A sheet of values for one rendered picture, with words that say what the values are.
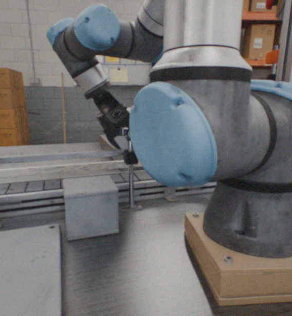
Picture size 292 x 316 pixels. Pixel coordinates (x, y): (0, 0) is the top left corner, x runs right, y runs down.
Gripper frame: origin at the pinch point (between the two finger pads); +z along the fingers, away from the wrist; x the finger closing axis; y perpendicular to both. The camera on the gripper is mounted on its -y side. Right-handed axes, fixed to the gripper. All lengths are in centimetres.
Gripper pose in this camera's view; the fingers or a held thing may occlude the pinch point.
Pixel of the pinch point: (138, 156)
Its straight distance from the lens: 71.8
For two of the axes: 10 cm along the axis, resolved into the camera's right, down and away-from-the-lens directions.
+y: -3.0, -2.2, 9.3
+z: 4.8, 8.1, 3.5
